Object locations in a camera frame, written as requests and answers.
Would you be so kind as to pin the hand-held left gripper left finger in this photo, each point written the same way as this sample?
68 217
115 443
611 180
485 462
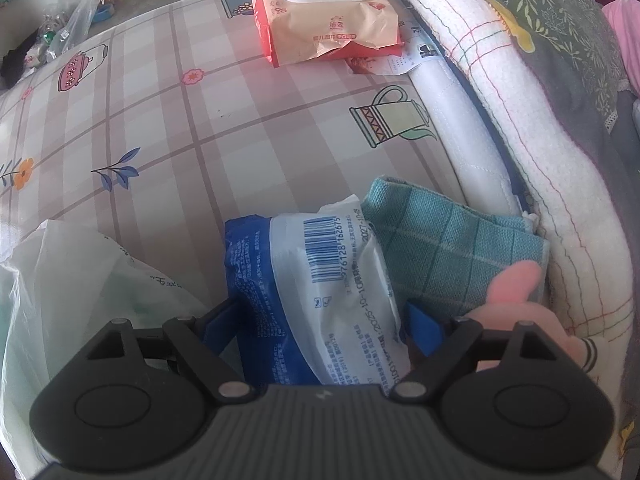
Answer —
220 325

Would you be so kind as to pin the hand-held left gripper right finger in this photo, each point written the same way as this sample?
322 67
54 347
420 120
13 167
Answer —
422 327

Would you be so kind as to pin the teal checked cloth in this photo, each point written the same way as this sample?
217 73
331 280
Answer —
440 245

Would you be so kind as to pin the pink plush toy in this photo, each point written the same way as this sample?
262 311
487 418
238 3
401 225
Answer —
515 280

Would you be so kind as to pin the blue wet wipes pack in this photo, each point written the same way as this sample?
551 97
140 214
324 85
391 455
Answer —
325 280

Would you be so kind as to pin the white tied plastic bag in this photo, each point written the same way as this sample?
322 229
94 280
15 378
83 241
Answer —
75 285

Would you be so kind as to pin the white padded roll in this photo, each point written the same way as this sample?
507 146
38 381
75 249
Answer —
465 125

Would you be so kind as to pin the grey bed sheet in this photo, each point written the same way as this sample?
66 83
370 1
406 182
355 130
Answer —
610 170

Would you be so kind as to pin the white rolled quilt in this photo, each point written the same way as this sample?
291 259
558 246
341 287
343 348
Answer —
500 85

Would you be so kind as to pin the white printed paper tag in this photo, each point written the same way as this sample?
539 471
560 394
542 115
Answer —
410 52

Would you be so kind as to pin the red wet wipes pack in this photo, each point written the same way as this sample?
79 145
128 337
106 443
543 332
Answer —
320 15

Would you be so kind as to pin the grey leaf-print pillow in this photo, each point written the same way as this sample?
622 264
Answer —
550 20

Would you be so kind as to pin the clear plastic bag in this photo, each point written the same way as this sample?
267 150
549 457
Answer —
75 25

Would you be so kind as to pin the dark cloth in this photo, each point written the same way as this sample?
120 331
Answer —
15 60

